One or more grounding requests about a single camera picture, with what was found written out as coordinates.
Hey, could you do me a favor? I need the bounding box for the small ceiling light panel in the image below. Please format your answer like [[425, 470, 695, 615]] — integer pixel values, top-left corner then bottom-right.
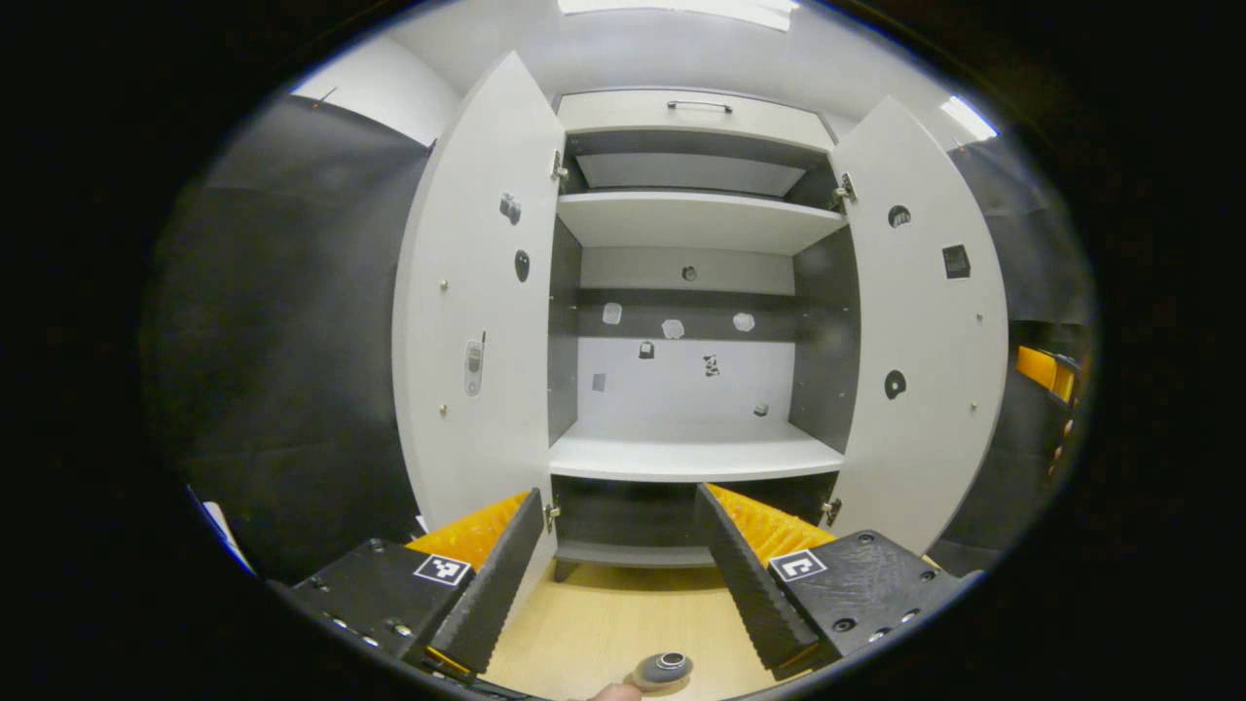
[[939, 94, 999, 140]]

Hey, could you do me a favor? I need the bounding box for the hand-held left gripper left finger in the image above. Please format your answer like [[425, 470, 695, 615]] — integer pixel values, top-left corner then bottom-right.
[[268, 487, 546, 683]]

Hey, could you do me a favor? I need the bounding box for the white cabinet drawer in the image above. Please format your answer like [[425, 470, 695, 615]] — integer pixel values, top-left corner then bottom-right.
[[557, 90, 836, 152]]

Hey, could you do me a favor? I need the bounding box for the silver bottle with colourful label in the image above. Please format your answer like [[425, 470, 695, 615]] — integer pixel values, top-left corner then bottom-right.
[[633, 650, 694, 690]]

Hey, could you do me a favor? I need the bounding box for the large ceiling light panel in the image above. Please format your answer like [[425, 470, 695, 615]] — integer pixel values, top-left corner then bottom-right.
[[557, 0, 801, 32]]

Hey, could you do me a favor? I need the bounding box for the brown round coaster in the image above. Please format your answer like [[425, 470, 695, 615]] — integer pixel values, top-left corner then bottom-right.
[[623, 672, 694, 699]]

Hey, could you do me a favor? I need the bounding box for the white cabinet shelf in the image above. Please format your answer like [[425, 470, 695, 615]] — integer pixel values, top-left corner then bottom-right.
[[557, 191, 848, 256], [548, 419, 846, 484]]

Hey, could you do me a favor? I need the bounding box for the white and grey cabinet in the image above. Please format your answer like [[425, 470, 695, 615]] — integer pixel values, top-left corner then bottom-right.
[[545, 88, 862, 585]]

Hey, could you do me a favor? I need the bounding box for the white cabinet door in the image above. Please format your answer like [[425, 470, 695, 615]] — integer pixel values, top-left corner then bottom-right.
[[391, 51, 568, 624], [827, 95, 1010, 556]]

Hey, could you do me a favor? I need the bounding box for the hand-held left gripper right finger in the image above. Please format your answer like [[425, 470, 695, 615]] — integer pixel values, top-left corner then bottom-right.
[[694, 482, 979, 683]]

